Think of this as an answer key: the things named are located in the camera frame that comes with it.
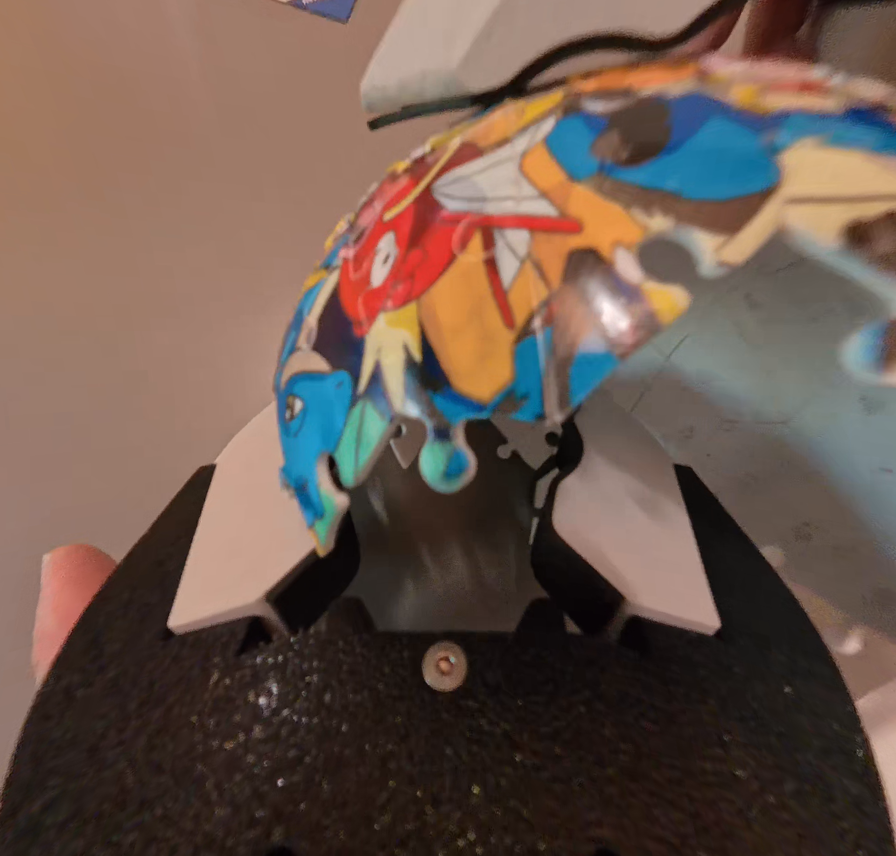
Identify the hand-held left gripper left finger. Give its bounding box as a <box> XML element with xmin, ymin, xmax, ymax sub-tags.
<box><xmin>167</xmin><ymin>402</ymin><xmax>361</xmax><ymax>636</ymax></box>

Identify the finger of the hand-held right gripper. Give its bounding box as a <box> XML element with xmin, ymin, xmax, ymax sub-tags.
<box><xmin>360</xmin><ymin>0</ymin><xmax>896</xmax><ymax>132</ymax></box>
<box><xmin>815</xmin><ymin>0</ymin><xmax>896</xmax><ymax>66</ymax></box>

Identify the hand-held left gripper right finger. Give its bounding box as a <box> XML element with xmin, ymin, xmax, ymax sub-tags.
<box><xmin>532</xmin><ymin>393</ymin><xmax>723</xmax><ymax>640</ymax></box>

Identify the colourful puzzle ball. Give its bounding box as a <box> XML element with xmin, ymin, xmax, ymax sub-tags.
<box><xmin>273</xmin><ymin>54</ymin><xmax>896</xmax><ymax>650</ymax></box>

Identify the person's right hand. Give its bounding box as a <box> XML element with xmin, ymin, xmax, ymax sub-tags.
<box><xmin>742</xmin><ymin>0</ymin><xmax>820</xmax><ymax>59</ymax></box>

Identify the person's left hand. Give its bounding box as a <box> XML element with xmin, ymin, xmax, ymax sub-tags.
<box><xmin>31</xmin><ymin>544</ymin><xmax>119</xmax><ymax>685</ymax></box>

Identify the person's white shirt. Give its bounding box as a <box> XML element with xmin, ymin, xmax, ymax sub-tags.
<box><xmin>854</xmin><ymin>684</ymin><xmax>896</xmax><ymax>759</ymax></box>

